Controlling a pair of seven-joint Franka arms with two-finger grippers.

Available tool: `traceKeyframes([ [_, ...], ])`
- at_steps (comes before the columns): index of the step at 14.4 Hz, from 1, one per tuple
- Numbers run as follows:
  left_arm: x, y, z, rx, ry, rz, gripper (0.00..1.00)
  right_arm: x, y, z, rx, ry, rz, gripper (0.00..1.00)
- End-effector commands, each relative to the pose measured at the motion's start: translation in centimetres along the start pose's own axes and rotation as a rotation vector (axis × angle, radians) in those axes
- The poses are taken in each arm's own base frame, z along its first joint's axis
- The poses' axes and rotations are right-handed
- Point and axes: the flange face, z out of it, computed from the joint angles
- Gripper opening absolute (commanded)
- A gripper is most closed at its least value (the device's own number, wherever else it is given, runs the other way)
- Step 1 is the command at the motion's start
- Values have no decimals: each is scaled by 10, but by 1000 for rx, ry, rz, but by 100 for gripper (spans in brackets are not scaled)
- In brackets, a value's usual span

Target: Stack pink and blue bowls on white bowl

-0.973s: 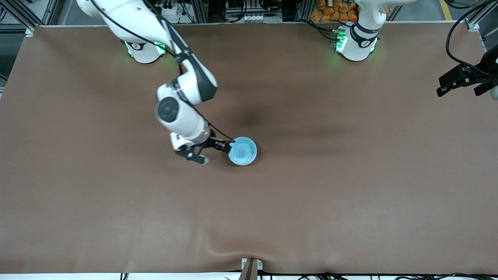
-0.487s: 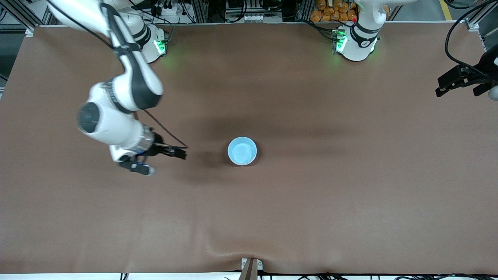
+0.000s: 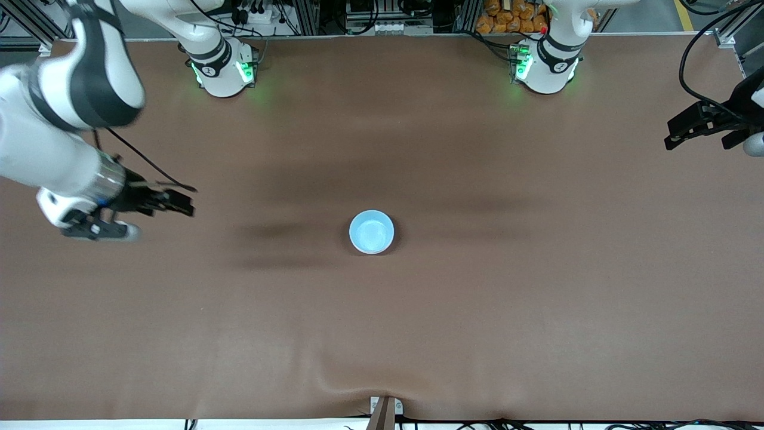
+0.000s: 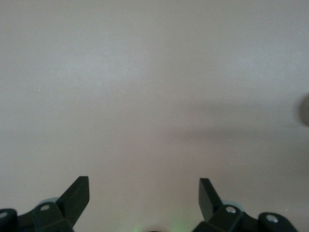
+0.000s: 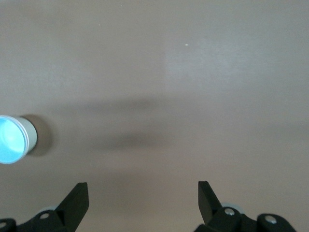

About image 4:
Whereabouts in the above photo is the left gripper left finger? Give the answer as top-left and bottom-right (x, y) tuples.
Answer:
(0, 176), (90, 232)

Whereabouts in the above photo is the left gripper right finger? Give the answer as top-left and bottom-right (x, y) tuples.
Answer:
(193, 178), (298, 232)

